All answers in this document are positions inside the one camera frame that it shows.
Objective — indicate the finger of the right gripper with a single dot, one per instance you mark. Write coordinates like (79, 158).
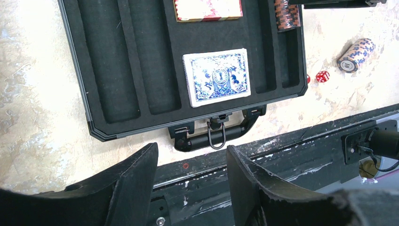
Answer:
(320, 4)

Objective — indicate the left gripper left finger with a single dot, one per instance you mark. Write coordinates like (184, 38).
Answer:
(117, 196)

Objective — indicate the blue playing card deck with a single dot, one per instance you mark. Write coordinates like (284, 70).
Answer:
(214, 77)

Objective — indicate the black poker carrying case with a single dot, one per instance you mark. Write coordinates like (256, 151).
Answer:
(128, 57)

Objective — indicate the red Texas Hold'em card deck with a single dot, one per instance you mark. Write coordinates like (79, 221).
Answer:
(207, 10)

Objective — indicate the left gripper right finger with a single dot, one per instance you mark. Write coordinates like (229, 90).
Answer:
(261, 198)

